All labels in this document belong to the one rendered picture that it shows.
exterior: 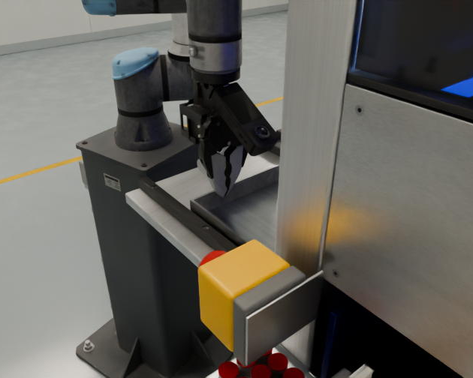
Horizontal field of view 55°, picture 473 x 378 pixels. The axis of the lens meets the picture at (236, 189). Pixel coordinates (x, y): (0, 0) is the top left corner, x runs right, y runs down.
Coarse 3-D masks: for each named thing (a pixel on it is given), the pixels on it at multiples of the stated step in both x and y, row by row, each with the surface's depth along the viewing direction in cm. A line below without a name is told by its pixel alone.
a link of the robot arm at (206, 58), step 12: (192, 48) 63; (204, 48) 61; (216, 48) 61; (228, 48) 62; (240, 48) 64; (192, 60) 64; (204, 60) 62; (216, 60) 62; (228, 60) 63; (240, 60) 64; (204, 72) 64; (216, 72) 64; (228, 72) 64
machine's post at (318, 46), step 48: (288, 0) 35; (336, 0) 32; (288, 48) 37; (336, 48) 33; (288, 96) 38; (336, 96) 34; (288, 144) 40; (336, 144) 36; (288, 192) 42; (288, 240) 45; (336, 288) 46
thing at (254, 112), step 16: (224, 96) 65; (240, 96) 66; (224, 112) 65; (240, 112) 64; (256, 112) 65; (240, 128) 63; (256, 128) 63; (272, 128) 64; (256, 144) 62; (272, 144) 64
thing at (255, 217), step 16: (256, 176) 81; (272, 176) 83; (208, 192) 75; (240, 192) 80; (256, 192) 82; (272, 192) 82; (192, 208) 74; (208, 208) 76; (224, 208) 77; (240, 208) 77; (256, 208) 77; (272, 208) 77; (224, 224) 68; (240, 224) 73; (256, 224) 73; (272, 224) 73; (240, 240) 65; (272, 240) 70
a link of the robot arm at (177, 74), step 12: (180, 24) 105; (180, 36) 107; (168, 48) 110; (180, 48) 108; (168, 60) 111; (180, 60) 108; (168, 72) 110; (180, 72) 110; (168, 84) 110; (180, 84) 111; (192, 84) 112; (180, 96) 114; (192, 96) 114
